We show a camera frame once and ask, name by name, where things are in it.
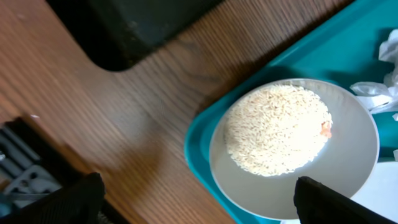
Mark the grey plate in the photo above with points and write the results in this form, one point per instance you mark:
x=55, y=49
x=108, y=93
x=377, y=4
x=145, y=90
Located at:
x=371, y=184

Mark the black waste tray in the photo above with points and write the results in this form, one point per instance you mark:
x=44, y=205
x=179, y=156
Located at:
x=117, y=34

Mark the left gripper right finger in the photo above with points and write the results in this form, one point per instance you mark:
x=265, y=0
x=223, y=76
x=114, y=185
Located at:
x=318, y=204

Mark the crumpled white napkin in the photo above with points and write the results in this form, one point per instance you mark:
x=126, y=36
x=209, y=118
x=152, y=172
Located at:
x=381, y=97

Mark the white rice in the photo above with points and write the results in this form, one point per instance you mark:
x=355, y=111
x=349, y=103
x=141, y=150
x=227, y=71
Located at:
x=277, y=129

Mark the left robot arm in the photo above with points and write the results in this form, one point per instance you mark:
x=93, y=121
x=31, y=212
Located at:
x=34, y=169

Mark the teal serving tray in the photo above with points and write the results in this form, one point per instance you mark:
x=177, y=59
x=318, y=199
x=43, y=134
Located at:
x=343, y=51

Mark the grey bowl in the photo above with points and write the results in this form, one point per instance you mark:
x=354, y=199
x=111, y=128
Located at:
x=347, y=111

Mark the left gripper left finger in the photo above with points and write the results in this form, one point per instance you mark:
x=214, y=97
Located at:
x=79, y=203

